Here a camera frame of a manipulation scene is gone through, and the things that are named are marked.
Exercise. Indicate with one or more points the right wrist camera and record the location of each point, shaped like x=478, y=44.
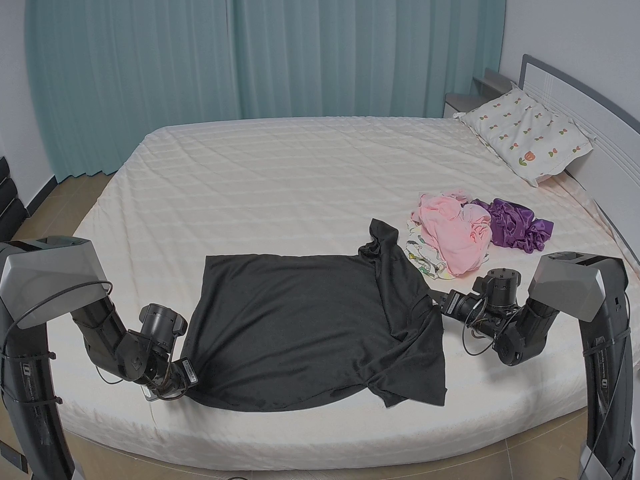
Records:
x=481, y=285

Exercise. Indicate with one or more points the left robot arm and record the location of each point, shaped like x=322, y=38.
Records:
x=50, y=268

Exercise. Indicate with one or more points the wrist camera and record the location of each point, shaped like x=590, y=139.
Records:
x=481, y=285
x=180, y=325

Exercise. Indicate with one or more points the purple garment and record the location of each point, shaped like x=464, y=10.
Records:
x=515, y=223

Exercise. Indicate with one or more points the white printed pillow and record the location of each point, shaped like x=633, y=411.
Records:
x=525, y=133

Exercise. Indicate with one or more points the grey white bedside table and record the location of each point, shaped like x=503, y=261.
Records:
x=457, y=104

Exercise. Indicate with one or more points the white printed garment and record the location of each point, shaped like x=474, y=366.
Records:
x=425, y=263

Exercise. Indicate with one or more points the black T-shirt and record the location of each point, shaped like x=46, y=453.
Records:
x=290, y=318

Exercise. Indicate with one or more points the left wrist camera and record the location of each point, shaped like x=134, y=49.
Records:
x=180, y=325

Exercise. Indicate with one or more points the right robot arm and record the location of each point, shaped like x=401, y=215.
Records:
x=575, y=283

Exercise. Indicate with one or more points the blue-green curtain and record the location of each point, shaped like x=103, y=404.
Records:
x=150, y=68

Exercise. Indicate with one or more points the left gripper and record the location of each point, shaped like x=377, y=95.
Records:
x=172, y=380

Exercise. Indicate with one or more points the bed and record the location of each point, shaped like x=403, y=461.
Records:
x=275, y=193

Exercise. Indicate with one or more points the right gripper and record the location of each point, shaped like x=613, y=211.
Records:
x=467, y=310

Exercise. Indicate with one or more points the pink garment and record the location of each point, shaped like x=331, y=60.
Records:
x=460, y=238

